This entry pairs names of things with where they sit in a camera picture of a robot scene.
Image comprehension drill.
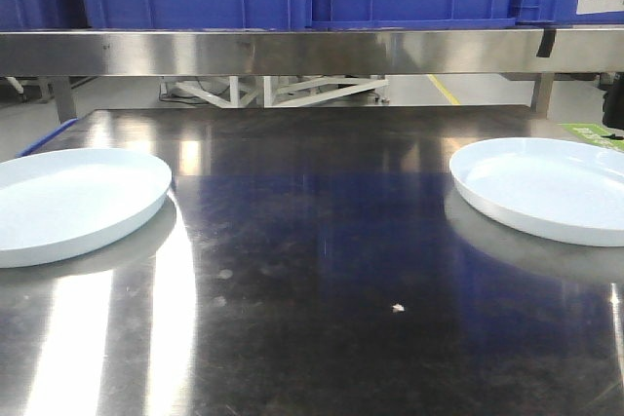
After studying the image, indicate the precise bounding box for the stainless steel shelf rail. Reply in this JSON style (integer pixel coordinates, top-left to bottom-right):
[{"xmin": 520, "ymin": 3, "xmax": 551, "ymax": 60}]
[{"xmin": 1, "ymin": 25, "xmax": 623, "ymax": 77}]

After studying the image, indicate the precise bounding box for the black object at right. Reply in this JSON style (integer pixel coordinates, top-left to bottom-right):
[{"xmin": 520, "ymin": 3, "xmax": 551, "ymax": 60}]
[{"xmin": 602, "ymin": 73, "xmax": 624, "ymax": 130}]

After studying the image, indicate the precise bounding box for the white metal frame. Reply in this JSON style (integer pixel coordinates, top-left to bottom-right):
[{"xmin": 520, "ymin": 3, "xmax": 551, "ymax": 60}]
[{"xmin": 159, "ymin": 75, "xmax": 389, "ymax": 109}]

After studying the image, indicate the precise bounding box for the right steel shelf post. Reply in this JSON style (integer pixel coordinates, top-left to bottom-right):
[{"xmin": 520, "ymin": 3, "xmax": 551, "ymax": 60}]
[{"xmin": 529, "ymin": 73, "xmax": 556, "ymax": 118}]

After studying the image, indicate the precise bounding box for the steel shelf post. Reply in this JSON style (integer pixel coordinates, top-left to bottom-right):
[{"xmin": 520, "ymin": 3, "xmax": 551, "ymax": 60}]
[
  {"xmin": 50, "ymin": 77, "xmax": 77, "ymax": 124},
  {"xmin": 529, "ymin": 73, "xmax": 556, "ymax": 118}
]

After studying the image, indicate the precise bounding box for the black tape strip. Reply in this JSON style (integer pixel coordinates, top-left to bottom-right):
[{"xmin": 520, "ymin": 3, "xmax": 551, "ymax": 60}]
[{"xmin": 536, "ymin": 27, "xmax": 557, "ymax": 58}]

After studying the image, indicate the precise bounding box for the green floor sign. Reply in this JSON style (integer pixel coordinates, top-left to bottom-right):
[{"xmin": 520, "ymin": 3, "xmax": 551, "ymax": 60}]
[{"xmin": 560, "ymin": 123, "xmax": 624, "ymax": 152}]

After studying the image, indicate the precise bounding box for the left steel shelf post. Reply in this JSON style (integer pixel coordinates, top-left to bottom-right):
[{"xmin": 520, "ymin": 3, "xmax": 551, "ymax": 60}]
[{"xmin": 50, "ymin": 77, "xmax": 77, "ymax": 124}]

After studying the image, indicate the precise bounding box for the light blue plate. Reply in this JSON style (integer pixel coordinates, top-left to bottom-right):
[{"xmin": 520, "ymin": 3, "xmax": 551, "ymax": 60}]
[
  {"xmin": 1, "ymin": 148, "xmax": 173, "ymax": 268},
  {"xmin": 448, "ymin": 137, "xmax": 623, "ymax": 247}
]

